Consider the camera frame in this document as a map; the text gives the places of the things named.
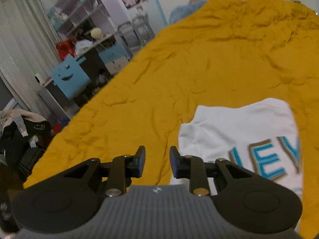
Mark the blue smiley chair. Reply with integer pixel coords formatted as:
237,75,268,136
50,55,90,99

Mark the white wall shelf unit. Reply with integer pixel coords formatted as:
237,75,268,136
48,0,117,40

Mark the white Nevada sweatshirt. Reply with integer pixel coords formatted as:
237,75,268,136
170,98,303,199

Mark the dark study desk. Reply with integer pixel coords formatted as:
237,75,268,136
38,34,129,120

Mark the pile of dark clothes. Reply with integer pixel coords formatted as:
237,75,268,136
1,109,51,233

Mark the mustard yellow bed quilt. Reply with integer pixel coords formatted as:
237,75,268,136
24,0,318,238

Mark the white plastic bag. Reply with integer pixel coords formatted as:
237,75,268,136
75,39,94,55

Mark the blue pillow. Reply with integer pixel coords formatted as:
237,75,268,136
169,0,207,24

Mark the red bag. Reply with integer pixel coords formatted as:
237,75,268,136
55,38,77,61

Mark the grey metal folding rack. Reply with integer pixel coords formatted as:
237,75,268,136
117,14,155,55

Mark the white curtain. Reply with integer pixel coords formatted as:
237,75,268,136
1,0,60,118

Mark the cream round lamp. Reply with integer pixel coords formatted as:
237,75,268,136
90,27,103,40

